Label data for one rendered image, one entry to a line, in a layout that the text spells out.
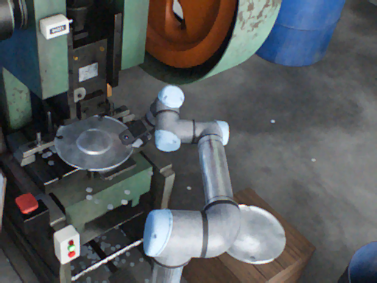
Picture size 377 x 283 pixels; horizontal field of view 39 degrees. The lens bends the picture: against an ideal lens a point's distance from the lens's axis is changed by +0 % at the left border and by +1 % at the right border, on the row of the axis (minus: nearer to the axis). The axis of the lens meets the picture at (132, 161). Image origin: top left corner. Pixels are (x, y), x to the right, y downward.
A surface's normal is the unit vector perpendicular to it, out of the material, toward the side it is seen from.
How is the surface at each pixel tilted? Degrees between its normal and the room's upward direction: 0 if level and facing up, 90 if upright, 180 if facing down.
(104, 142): 0
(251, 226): 0
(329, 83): 0
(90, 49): 90
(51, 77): 90
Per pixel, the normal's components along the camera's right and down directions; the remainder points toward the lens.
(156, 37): -0.25, -0.47
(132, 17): 0.58, 0.61
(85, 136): 0.06, -0.69
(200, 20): -0.81, 0.38
